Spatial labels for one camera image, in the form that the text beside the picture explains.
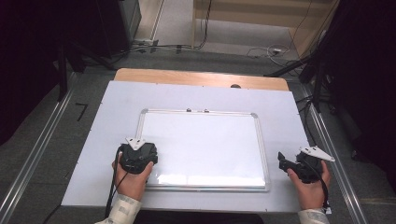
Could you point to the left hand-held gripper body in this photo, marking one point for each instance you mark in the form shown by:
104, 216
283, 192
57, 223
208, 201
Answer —
135, 157

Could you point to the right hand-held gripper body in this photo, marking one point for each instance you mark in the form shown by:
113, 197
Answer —
306, 169

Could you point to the metal-framed whiteboard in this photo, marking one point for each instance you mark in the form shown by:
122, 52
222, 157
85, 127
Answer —
202, 140

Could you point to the person's right hand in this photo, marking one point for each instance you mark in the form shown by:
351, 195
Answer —
311, 194

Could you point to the person's left hand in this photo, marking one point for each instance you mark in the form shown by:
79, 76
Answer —
132, 183

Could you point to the large white table panel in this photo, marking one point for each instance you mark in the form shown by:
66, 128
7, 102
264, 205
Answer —
118, 102

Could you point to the black metal stand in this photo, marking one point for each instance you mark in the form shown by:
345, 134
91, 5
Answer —
317, 87
63, 74

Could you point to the person's dark clothing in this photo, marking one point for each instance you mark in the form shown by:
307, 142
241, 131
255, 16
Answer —
199, 219

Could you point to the dark curtain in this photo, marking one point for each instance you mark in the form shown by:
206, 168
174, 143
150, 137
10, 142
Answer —
25, 62
367, 77

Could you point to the power strip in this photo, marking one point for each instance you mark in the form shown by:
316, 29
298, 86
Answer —
144, 42

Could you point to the black cabinet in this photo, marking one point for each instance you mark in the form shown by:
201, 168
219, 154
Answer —
115, 25

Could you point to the light wooden shelf unit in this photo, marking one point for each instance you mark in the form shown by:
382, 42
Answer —
249, 17

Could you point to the aluminium floor rail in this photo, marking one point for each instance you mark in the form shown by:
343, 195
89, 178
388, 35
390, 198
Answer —
39, 149
345, 186

